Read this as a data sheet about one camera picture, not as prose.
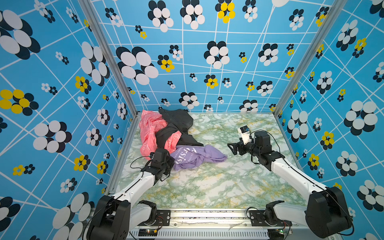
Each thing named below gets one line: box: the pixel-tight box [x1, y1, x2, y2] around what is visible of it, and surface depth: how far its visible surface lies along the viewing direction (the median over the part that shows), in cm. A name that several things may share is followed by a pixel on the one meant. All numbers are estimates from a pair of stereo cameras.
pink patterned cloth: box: [139, 110, 182, 159], surface depth 93 cm
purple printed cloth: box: [170, 145, 228, 171], surface depth 91 cm
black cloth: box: [156, 108, 204, 149], surface depth 101 cm
